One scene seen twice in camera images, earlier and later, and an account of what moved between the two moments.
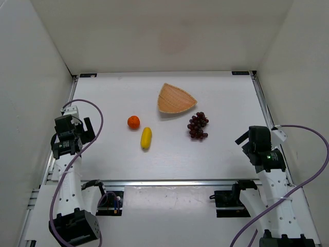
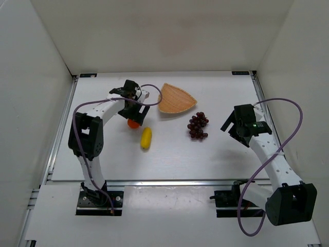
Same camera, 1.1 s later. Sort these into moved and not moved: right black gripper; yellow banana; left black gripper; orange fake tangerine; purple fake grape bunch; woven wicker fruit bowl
Moved: left black gripper; right black gripper
Not moved: purple fake grape bunch; woven wicker fruit bowl; yellow banana; orange fake tangerine
